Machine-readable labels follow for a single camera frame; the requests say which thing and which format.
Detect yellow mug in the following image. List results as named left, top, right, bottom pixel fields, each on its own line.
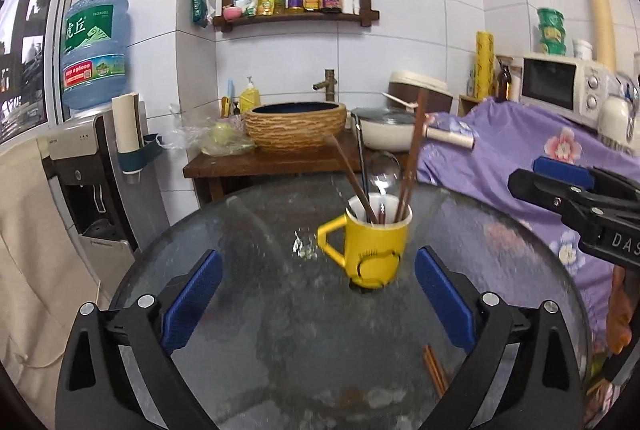
left=317, top=193, right=413, bottom=293

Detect white rice paddle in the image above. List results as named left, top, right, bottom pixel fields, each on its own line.
left=382, top=91, right=419, bottom=109

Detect brown wooden chopstick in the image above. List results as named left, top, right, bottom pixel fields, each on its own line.
left=427, top=345, right=449, bottom=394
left=394, top=110, right=423, bottom=223
left=422, top=346, right=444, bottom=397
left=397, top=89, right=429, bottom=222

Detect black chopstick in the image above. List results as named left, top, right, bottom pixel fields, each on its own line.
left=354, top=114, right=373, bottom=211

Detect long beige roll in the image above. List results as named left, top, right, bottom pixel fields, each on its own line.
left=580, top=0, right=617, bottom=71

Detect white paper cup stack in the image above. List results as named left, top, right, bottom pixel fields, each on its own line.
left=111, top=93, right=144, bottom=157

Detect brown chopsticks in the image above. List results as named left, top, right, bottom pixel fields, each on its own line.
left=324, top=133, right=379, bottom=225

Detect yellow soap bottle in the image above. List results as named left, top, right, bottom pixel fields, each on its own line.
left=239, top=76, right=262, bottom=114

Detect white lint roller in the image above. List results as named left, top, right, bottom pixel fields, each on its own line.
left=422, top=125, right=476, bottom=151

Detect teal cup holder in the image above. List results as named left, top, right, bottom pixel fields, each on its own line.
left=117, top=134, right=166, bottom=174

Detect green hanging packet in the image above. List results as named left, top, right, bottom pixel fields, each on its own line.
left=190, top=0, right=211, bottom=29

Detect brown glass bottle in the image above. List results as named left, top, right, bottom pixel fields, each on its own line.
left=495, top=63, right=514, bottom=104

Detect metal spoon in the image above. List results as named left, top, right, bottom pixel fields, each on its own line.
left=367, top=150, right=402, bottom=217

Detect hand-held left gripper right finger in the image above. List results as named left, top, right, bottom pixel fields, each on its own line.
left=414, top=246, right=586, bottom=430

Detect water dispenser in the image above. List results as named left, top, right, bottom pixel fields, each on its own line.
left=42, top=107, right=168, bottom=256

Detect brown white rice cooker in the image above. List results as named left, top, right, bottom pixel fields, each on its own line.
left=388, top=70, right=454, bottom=114

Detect white pan with lid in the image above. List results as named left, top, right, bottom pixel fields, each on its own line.
left=350, top=107, right=427, bottom=150

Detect green instant noodle cups stack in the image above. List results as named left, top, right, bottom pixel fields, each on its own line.
left=536, top=8, right=566, bottom=56

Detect white kettle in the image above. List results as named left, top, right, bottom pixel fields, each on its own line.
left=598, top=95, right=634, bottom=147

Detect purple floral cloth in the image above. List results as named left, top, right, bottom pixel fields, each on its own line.
left=417, top=100, right=640, bottom=361

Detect green cabbage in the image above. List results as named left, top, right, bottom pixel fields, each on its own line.
left=207, top=123, right=241, bottom=151

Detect bronze faucet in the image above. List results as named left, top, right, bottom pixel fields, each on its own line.
left=313, top=69, right=340, bottom=103

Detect beige cloth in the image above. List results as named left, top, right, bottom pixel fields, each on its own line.
left=0, top=137, right=132, bottom=413

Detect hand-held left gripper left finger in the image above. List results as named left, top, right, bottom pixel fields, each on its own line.
left=54, top=249, right=224, bottom=430

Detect clear plastic bag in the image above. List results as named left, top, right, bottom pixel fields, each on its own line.
left=164, top=114, right=257, bottom=157

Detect white microwave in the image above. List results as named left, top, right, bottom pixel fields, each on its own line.
left=520, top=52, right=609, bottom=127

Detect yellow roll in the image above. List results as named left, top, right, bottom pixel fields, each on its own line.
left=475, top=30, right=496, bottom=99

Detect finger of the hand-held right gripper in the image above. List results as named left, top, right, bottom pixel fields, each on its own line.
left=532, top=156, right=640, bottom=201
left=507, top=169, right=601, bottom=223

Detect sliding glass window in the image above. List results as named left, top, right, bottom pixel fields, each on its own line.
left=0, top=0, right=82, bottom=146

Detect blue water bottle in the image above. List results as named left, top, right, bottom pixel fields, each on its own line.
left=61, top=0, right=130, bottom=111

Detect woven basin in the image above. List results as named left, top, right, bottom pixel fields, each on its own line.
left=243, top=102, right=348, bottom=155

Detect wooden counter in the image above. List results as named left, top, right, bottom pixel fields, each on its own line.
left=182, top=143, right=426, bottom=207

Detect person's right hand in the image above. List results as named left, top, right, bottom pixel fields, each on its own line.
left=606, top=265, right=638, bottom=356

